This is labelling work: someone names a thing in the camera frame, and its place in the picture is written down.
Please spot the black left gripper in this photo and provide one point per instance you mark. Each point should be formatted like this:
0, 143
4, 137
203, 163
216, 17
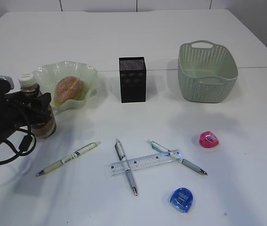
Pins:
15, 112

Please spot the brown Nescafe coffee bottle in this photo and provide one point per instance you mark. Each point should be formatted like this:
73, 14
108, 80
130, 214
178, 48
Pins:
30, 88

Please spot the sugared bread roll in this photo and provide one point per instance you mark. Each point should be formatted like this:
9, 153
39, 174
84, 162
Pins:
68, 88

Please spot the clear plastic ruler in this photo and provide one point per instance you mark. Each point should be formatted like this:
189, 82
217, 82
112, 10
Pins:
115, 169

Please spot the blue pencil sharpener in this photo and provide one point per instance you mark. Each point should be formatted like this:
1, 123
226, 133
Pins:
182, 199

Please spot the pink pencil sharpener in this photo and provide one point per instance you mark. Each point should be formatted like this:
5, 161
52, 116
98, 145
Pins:
208, 140

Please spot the green wavy glass plate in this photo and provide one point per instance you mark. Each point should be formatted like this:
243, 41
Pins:
48, 76

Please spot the cream pen on left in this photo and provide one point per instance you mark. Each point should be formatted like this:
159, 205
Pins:
69, 158

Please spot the grey pen in middle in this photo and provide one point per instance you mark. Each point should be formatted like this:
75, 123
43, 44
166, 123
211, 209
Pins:
122, 157

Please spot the black mesh pen holder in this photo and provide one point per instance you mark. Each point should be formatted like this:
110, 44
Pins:
132, 79

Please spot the green woven plastic basket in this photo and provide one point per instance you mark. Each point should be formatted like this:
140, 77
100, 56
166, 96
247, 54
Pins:
207, 72

